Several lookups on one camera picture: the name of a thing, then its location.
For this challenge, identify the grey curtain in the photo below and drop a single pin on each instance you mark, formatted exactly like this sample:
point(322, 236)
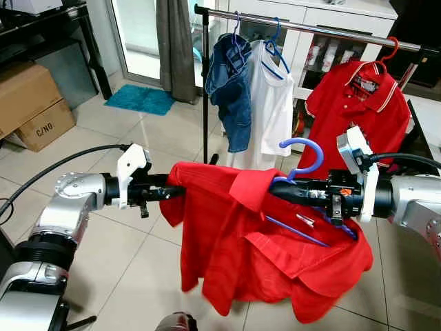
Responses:
point(176, 48)

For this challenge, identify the blue plastic hanger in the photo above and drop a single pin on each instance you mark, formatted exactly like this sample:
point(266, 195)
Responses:
point(275, 48)

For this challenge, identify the red plastic hanger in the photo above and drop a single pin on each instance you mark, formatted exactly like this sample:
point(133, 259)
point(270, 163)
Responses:
point(394, 52)

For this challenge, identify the purple plastic hanger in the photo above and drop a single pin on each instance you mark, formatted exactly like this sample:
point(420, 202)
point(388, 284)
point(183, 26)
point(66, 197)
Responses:
point(318, 155)
point(236, 34)

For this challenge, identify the teal floor mat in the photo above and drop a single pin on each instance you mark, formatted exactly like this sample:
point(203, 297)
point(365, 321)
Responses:
point(138, 100)

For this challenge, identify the large plain cardboard box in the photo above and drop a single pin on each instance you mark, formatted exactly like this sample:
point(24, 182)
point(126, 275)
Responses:
point(24, 89)

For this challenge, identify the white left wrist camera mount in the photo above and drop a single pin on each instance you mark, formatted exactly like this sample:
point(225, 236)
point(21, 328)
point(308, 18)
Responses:
point(131, 165)

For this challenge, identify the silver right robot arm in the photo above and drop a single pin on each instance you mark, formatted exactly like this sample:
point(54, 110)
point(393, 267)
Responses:
point(417, 200)

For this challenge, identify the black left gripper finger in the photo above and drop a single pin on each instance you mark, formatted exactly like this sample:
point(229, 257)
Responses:
point(173, 187)
point(172, 196)

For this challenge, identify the blue denim jeans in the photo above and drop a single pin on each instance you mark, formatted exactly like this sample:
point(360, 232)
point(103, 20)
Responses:
point(234, 103)

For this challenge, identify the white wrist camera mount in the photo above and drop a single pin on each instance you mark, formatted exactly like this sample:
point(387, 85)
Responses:
point(131, 165)
point(353, 148)

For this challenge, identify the black metal desk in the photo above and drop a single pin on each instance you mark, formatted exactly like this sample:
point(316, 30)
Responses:
point(62, 17)

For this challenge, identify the white display cabinet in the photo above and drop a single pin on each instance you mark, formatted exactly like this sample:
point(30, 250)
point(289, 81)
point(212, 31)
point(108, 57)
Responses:
point(344, 8)

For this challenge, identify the lettered cardboard box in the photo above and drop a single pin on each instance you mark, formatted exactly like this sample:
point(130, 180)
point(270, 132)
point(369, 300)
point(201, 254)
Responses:
point(45, 127)

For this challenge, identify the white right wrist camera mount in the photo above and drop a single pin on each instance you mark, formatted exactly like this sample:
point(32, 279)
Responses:
point(353, 148)

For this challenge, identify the glass sliding door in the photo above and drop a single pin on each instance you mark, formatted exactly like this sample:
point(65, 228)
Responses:
point(134, 34)

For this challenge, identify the white hanging shirt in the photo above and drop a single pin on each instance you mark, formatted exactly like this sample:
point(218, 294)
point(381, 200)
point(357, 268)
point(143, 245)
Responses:
point(272, 110)

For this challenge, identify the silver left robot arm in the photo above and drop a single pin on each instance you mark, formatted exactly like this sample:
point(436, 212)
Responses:
point(69, 193)

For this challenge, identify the red polo shirt white trim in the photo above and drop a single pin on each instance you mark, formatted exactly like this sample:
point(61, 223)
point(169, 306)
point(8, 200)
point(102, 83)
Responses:
point(386, 110)

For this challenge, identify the white box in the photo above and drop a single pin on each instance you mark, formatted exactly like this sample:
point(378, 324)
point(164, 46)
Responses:
point(27, 5)

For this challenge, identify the black cabinet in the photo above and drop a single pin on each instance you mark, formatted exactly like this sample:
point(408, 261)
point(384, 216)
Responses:
point(420, 27)

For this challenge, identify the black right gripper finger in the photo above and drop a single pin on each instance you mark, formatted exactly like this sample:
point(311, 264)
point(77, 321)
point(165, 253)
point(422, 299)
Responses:
point(296, 186)
point(303, 200)

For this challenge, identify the metal clothes rack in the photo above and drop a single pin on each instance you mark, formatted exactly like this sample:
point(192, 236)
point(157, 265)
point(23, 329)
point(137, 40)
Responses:
point(324, 30)

